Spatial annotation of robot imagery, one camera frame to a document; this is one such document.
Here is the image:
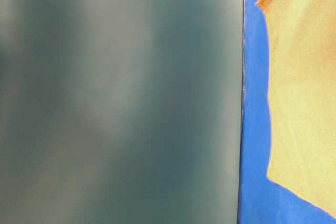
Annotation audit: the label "blue table cloth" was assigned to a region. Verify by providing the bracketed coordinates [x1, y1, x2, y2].
[238, 0, 335, 223]

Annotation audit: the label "orange towel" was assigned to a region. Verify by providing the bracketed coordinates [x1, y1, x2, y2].
[257, 0, 335, 216]

